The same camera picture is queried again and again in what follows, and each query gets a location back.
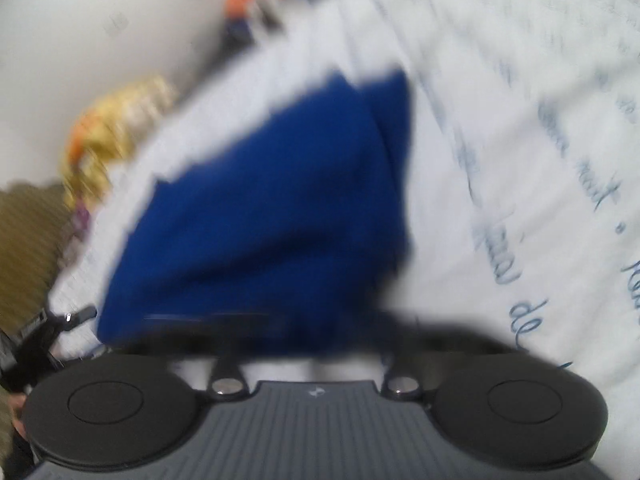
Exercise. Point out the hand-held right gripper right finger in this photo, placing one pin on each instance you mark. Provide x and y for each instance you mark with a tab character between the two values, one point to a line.
400	372

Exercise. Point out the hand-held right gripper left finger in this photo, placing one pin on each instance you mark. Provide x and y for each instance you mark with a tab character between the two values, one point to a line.
227	360

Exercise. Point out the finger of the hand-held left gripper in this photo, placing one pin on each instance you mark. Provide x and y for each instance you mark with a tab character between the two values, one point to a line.
77	316

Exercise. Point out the blue knit sweater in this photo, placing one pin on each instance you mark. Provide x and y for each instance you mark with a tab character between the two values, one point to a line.
270	220

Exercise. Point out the brown woven chair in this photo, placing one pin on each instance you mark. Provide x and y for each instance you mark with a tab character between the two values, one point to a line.
30	250

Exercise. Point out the yellow quilt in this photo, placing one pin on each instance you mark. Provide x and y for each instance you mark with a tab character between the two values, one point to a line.
107	135

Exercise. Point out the white script-printed blanket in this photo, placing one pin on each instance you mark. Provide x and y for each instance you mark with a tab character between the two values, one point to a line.
525	160

